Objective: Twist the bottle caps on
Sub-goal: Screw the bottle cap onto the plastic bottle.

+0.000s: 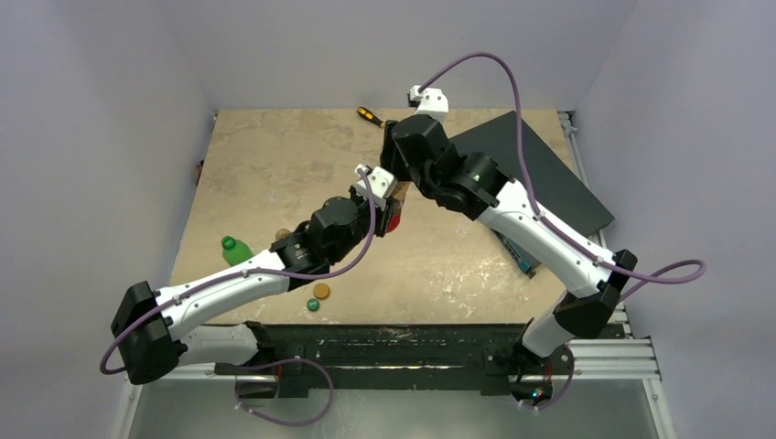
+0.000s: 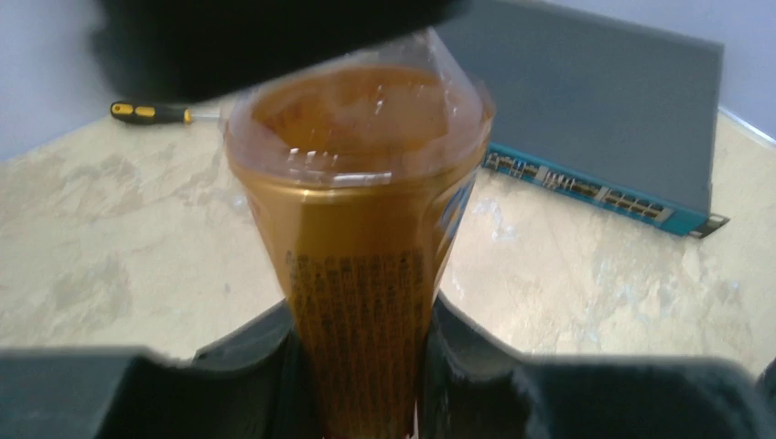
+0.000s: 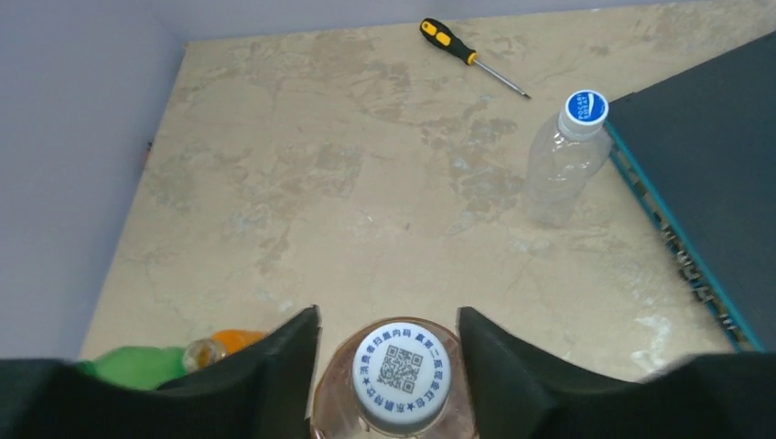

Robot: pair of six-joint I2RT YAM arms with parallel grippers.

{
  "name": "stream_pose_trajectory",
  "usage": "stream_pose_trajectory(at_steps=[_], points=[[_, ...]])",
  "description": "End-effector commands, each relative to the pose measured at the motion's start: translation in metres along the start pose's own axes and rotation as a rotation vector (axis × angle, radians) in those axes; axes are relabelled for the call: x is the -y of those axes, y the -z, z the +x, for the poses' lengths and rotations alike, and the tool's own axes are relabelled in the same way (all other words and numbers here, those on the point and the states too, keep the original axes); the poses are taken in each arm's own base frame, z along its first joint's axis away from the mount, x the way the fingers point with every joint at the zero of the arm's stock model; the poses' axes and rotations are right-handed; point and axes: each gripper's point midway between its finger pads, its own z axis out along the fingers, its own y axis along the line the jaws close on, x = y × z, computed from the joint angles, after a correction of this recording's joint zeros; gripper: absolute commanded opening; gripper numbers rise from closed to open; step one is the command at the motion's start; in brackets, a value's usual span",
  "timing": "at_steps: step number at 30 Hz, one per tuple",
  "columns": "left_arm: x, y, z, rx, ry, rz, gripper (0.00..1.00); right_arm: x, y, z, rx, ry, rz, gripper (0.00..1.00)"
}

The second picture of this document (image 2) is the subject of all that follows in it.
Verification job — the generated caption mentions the yellow-black screwdriver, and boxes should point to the yellow-black screwdriver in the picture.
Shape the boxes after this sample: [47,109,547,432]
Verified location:
[110,101,221,126]

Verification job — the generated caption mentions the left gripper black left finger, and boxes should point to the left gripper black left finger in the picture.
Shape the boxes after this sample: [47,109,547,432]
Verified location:
[1,304,322,438]

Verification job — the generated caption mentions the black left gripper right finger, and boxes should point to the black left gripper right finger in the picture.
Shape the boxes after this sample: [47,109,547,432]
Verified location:
[418,296,775,438]

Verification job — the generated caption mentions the tea bottle with yellow-red label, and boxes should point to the tea bottle with yellow-red label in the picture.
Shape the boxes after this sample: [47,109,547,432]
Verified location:
[223,28,493,438]

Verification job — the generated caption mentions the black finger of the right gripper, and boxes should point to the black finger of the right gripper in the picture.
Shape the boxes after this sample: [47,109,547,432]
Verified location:
[91,0,469,103]

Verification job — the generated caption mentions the dark blue network switch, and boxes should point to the dark blue network switch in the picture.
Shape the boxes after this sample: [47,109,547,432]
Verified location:
[436,1,728,239]

